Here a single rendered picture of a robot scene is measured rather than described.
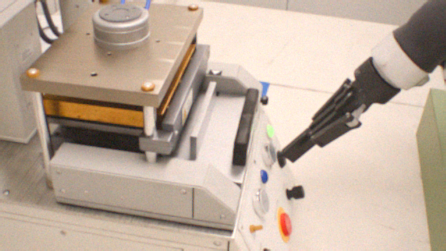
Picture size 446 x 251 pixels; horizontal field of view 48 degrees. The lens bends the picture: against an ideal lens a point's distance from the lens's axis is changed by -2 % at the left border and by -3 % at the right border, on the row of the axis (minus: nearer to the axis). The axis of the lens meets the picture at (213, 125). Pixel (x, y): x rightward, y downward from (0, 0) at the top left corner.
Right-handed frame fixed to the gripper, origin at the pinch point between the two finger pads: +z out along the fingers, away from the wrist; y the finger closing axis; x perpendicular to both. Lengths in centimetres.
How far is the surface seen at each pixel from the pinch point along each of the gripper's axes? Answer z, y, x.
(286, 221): 6.0, 12.6, 3.0
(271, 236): 5.4, 18.5, 0.0
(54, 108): 5.6, 21.9, -38.0
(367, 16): 30, -224, 71
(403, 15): 16, -223, 85
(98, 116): 2.1, 22.0, -32.6
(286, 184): 7.1, 2.2, 3.1
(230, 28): 24, -73, -12
